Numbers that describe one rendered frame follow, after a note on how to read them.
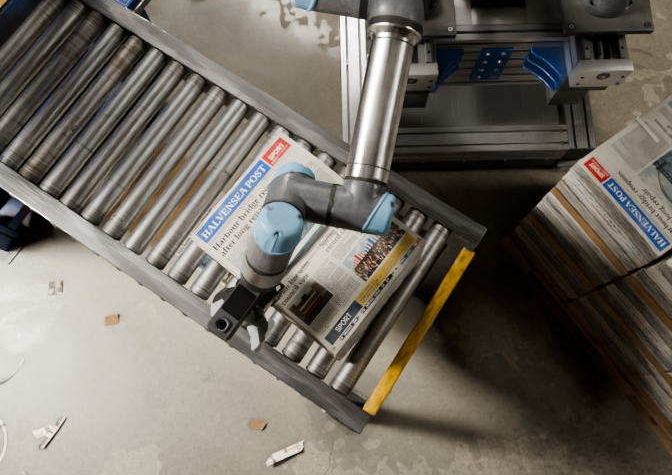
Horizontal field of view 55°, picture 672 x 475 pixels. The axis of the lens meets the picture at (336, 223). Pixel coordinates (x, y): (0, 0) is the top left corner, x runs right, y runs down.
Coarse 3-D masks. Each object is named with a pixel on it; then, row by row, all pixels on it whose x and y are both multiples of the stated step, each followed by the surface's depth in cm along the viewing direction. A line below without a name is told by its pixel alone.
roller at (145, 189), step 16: (208, 96) 162; (224, 96) 163; (192, 112) 161; (208, 112) 161; (192, 128) 160; (176, 144) 158; (192, 144) 161; (160, 160) 157; (176, 160) 159; (144, 176) 157; (160, 176) 157; (144, 192) 155; (128, 208) 154; (112, 224) 153; (128, 224) 155
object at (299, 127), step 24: (96, 0) 169; (120, 24) 167; (144, 24) 167; (168, 48) 165; (192, 48) 165; (192, 72) 165; (216, 72) 163; (240, 96) 161; (264, 96) 161; (288, 120) 160; (312, 144) 158; (336, 144) 158; (336, 168) 163; (408, 192) 154; (432, 216) 153; (456, 216) 153; (456, 240) 156
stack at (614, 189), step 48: (624, 144) 154; (576, 192) 162; (624, 192) 151; (528, 240) 209; (576, 240) 178; (624, 240) 156; (576, 288) 199; (624, 288) 171; (576, 336) 222; (624, 336) 189; (624, 384) 211
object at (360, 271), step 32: (320, 256) 127; (352, 256) 127; (384, 256) 127; (416, 256) 132; (288, 288) 126; (320, 288) 126; (352, 288) 125; (384, 288) 125; (320, 320) 124; (352, 320) 124
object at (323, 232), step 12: (324, 228) 129; (300, 240) 128; (312, 240) 128; (324, 240) 128; (300, 252) 128; (312, 252) 127; (288, 264) 127; (300, 264) 127; (288, 276) 126; (276, 288) 126
